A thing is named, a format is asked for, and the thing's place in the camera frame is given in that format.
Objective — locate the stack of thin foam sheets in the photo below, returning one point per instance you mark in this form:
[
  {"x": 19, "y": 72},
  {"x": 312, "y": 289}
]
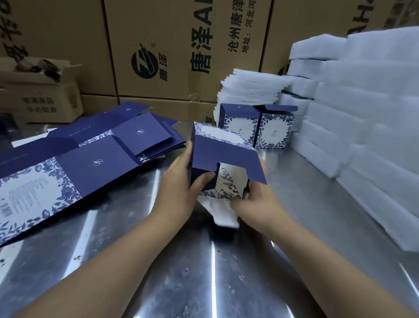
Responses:
[{"x": 248, "y": 86}]

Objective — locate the assembled blue floral gift box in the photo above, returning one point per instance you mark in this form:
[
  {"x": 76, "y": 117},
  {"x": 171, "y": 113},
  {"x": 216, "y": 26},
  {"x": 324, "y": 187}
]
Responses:
[
  {"x": 237, "y": 123},
  {"x": 275, "y": 131}
]

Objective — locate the person's left thumb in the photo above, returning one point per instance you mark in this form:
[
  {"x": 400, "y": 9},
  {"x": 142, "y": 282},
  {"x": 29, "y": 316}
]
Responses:
[{"x": 203, "y": 183}]

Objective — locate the person's right forearm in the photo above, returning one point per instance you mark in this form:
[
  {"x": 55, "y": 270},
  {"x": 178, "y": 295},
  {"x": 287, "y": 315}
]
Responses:
[{"x": 327, "y": 275}]

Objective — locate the person's left forearm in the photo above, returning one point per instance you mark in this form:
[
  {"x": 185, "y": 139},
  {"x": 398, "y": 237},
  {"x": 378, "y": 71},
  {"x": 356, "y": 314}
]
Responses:
[{"x": 98, "y": 268}]

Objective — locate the person's right thumb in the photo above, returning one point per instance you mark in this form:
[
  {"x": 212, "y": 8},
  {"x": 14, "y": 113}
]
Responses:
[{"x": 243, "y": 205}]

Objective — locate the large brown cardboard carton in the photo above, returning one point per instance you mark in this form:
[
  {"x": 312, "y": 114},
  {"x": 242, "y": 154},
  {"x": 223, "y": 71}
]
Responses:
[
  {"x": 186, "y": 46},
  {"x": 55, "y": 32},
  {"x": 167, "y": 109},
  {"x": 100, "y": 104},
  {"x": 314, "y": 19}
]

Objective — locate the white foam piece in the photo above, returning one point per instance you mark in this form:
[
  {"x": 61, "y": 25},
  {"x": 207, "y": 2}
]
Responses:
[{"x": 219, "y": 213}]

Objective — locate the pile of flat blue cartons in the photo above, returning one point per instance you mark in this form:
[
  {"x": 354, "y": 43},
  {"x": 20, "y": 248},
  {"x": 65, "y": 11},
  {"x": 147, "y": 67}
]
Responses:
[{"x": 88, "y": 157}]

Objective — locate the blue floral box with flap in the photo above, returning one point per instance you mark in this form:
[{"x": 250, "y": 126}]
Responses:
[{"x": 222, "y": 154}]

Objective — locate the stack of white foam blocks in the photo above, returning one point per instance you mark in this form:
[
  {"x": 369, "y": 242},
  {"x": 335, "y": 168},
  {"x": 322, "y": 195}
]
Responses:
[{"x": 360, "y": 108}]

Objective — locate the small open cardboard box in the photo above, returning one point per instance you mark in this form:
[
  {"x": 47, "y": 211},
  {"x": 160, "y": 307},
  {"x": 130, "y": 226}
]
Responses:
[{"x": 42, "y": 98}]

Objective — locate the person's right hand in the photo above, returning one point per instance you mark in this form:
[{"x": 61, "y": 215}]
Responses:
[{"x": 262, "y": 209}]

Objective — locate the person's left hand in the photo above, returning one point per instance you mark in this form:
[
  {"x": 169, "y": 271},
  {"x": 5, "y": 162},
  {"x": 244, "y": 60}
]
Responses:
[{"x": 175, "y": 188}]

